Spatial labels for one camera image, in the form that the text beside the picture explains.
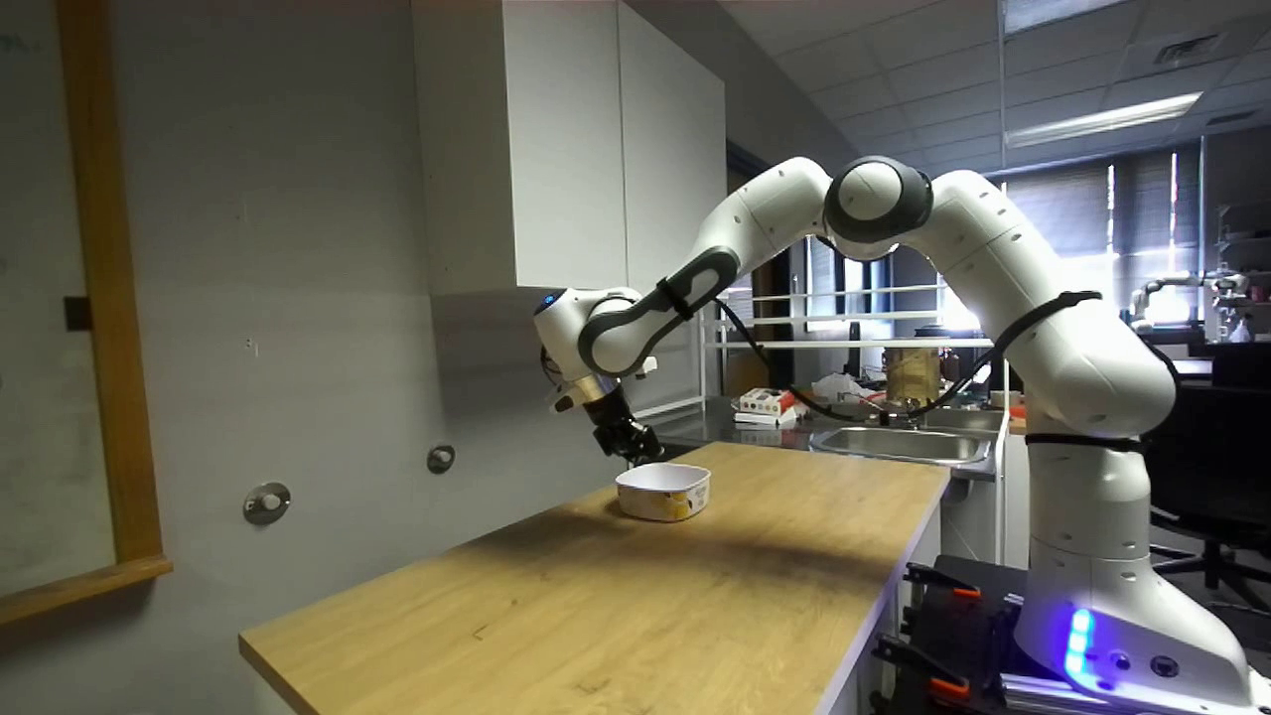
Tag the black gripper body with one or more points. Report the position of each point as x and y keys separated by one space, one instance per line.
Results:
x=612 y=419

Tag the long ceiling light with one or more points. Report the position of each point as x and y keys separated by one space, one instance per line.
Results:
x=1107 y=121

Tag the black wall switch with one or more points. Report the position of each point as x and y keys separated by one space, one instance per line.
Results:
x=77 y=316

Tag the white bowl with yellow print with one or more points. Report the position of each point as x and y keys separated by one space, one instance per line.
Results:
x=661 y=496

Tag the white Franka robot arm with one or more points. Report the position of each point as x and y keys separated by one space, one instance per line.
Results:
x=1088 y=370

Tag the wooden framed whiteboard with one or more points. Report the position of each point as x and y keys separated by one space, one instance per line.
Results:
x=116 y=330

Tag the black office chair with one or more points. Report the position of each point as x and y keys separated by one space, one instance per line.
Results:
x=1213 y=463

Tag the brown paper bag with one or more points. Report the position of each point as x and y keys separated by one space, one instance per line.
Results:
x=910 y=378

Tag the stainless steel sink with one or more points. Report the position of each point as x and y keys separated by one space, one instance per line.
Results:
x=901 y=443

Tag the white wall cabinet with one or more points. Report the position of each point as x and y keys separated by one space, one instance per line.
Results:
x=570 y=143

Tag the round metal wall knob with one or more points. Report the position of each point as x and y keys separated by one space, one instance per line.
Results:
x=268 y=502
x=444 y=460

